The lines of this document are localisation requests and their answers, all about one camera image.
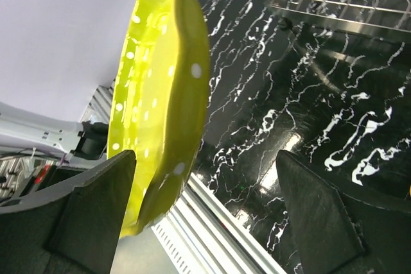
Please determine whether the green polka-dot plate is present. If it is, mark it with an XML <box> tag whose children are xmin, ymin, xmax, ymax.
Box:
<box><xmin>107</xmin><ymin>0</ymin><xmax>211</xmax><ymax>237</ymax></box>

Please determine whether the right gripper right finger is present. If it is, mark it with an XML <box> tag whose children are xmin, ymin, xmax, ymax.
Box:
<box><xmin>276</xmin><ymin>150</ymin><xmax>410</xmax><ymax>273</ymax></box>

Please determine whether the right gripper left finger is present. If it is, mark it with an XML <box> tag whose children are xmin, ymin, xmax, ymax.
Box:
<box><xmin>1</xmin><ymin>150</ymin><xmax>136</xmax><ymax>273</ymax></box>

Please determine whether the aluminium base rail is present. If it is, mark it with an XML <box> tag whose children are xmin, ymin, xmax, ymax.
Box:
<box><xmin>86</xmin><ymin>84</ymin><xmax>290</xmax><ymax>274</ymax></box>

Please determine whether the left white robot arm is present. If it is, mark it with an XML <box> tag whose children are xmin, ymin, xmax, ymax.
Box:
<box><xmin>1</xmin><ymin>103</ymin><xmax>109</xmax><ymax>160</ymax></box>

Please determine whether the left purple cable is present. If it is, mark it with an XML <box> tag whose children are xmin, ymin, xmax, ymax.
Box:
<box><xmin>0</xmin><ymin>147</ymin><xmax>71</xmax><ymax>164</ymax></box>

